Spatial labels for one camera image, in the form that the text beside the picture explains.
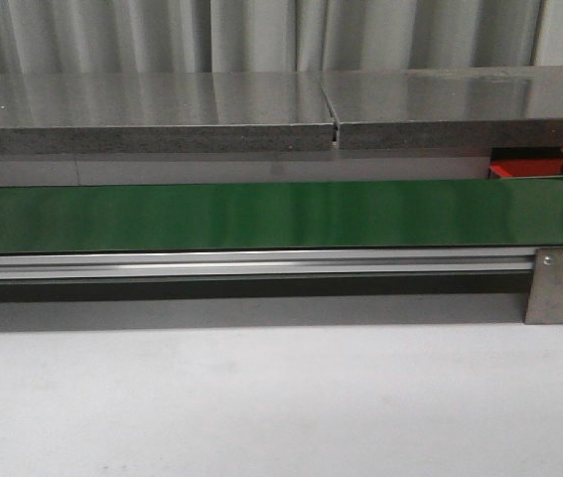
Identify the red plastic bin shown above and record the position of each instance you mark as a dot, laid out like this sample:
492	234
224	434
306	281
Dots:
526	162

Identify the green conveyor belt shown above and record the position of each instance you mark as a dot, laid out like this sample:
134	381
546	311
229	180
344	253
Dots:
510	212

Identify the left grey stone slab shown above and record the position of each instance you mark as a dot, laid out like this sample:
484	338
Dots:
163	113

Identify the grey stone slab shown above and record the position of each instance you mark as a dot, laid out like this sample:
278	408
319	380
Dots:
504	107
163	113

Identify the right grey stone slab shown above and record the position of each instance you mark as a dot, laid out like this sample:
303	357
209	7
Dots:
504	107

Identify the grey curtain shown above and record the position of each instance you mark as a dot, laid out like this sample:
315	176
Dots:
276	36

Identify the aluminium conveyor frame rail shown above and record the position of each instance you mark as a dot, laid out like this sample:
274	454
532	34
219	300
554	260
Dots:
263	263

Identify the steel conveyor support bracket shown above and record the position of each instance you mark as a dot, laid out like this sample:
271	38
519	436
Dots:
545	300

